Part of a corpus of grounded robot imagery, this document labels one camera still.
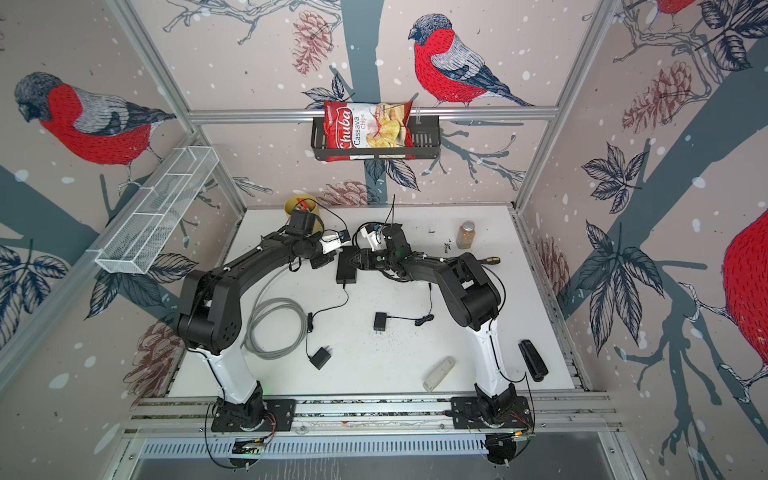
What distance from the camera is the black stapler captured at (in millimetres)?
795

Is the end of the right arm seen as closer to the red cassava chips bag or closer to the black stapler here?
the red cassava chips bag

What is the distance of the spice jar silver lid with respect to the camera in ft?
3.37

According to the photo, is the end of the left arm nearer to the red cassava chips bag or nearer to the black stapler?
the red cassava chips bag

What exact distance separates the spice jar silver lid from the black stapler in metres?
0.37
